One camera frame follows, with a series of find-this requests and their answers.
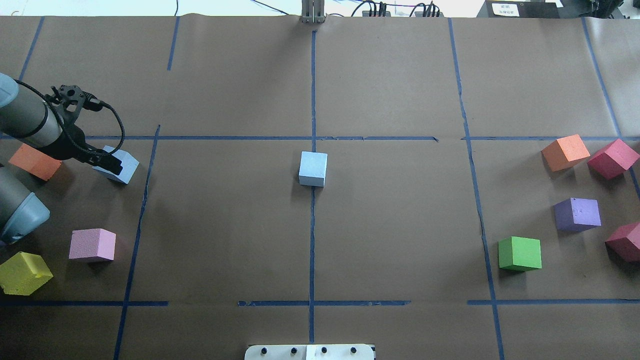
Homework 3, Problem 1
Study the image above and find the red foam block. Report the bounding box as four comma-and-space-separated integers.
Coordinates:
605, 222, 640, 263
587, 139, 640, 180

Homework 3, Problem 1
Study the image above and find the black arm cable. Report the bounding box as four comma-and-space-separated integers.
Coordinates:
15, 80, 126, 153

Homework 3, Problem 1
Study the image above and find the pink foam block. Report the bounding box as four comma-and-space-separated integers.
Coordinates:
68, 228, 117, 263

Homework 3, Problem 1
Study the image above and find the purple foam block right side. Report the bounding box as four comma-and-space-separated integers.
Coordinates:
552, 197, 602, 232

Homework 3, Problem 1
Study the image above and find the black power box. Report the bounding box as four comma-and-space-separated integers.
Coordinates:
476, 0, 560, 19

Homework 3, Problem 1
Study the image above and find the orange foam block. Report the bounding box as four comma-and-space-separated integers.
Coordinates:
9, 144, 62, 182
541, 134, 591, 173

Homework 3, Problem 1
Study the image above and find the red foam block front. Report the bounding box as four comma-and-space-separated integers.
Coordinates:
587, 139, 640, 180

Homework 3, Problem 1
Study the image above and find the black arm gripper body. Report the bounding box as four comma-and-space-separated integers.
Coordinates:
47, 125, 96, 163

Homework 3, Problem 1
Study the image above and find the green foam block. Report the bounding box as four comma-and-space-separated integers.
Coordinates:
497, 236, 543, 272

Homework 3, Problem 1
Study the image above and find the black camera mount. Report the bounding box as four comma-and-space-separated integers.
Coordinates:
45, 85, 105, 125

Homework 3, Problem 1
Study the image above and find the yellow foam block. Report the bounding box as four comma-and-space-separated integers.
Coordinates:
0, 251, 54, 296

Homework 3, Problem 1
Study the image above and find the red foam block rear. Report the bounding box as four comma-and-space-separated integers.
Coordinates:
605, 222, 640, 263

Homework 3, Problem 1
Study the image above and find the orange foam block left side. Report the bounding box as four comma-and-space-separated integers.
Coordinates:
9, 144, 62, 182

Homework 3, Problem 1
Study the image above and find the aluminium frame post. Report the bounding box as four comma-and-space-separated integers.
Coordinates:
300, 0, 326, 24

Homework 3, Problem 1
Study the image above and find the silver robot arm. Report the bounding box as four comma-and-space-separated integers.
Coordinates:
0, 74, 131, 246

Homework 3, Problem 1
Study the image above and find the light blue foam block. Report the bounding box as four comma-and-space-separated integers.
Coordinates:
298, 152, 329, 187

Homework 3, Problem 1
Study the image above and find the orange foam block right side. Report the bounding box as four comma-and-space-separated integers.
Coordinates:
541, 134, 591, 173

